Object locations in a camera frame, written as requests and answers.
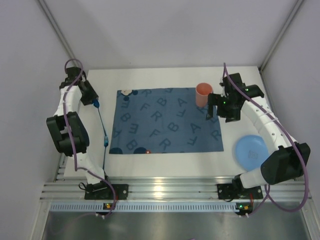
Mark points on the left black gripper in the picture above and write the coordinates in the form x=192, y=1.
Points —
x=89, y=94

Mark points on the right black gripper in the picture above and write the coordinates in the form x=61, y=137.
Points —
x=212, y=100

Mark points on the blue plastic spoon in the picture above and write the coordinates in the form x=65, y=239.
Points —
x=100, y=117

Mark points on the pink plastic cup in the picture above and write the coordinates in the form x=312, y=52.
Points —
x=202, y=91

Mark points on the blue lettered cloth placemat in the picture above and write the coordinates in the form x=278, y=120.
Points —
x=162, y=121

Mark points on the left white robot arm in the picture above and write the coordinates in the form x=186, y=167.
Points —
x=68, y=132

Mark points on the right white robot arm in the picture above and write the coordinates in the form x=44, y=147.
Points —
x=287, y=158

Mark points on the blue plastic plate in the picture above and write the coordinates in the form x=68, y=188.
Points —
x=250, y=152

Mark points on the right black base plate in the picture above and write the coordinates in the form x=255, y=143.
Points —
x=227, y=192

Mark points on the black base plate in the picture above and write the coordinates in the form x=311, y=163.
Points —
x=227, y=192
x=101, y=191

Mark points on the aluminium front rail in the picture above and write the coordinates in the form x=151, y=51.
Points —
x=166, y=189

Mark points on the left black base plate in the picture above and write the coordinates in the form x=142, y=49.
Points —
x=101, y=191

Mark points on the slotted white cable duct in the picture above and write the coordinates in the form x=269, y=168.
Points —
x=150, y=207

